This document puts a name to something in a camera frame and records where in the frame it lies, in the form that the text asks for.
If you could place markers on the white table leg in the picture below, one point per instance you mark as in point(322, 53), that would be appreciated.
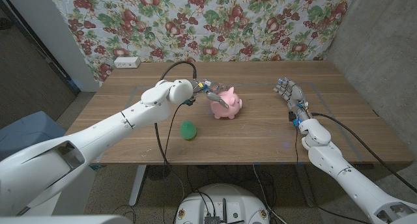
point(137, 185)

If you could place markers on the green ball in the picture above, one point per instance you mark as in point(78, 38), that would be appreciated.
point(188, 130)

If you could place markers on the black round floor fan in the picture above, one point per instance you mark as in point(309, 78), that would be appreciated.
point(158, 172)

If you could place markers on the grey table leg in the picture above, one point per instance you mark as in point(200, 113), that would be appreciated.
point(306, 188)

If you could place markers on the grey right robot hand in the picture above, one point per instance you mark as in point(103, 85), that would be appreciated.
point(294, 97)

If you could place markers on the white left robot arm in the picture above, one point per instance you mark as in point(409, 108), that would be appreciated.
point(91, 142)

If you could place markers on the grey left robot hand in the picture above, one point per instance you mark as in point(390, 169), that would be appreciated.
point(208, 89)

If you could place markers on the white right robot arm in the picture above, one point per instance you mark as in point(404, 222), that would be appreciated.
point(352, 181)

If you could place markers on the blue plastic bin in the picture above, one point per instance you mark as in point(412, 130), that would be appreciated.
point(23, 133)

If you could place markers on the floral fruit print backdrop cloth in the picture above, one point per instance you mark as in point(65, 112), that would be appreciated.
point(208, 22)

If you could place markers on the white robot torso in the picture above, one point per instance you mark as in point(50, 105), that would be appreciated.
point(228, 198)

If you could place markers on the white power strip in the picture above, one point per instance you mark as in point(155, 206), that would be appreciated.
point(127, 62)

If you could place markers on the pink plastic piggy bank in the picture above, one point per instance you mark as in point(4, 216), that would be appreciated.
point(228, 105)

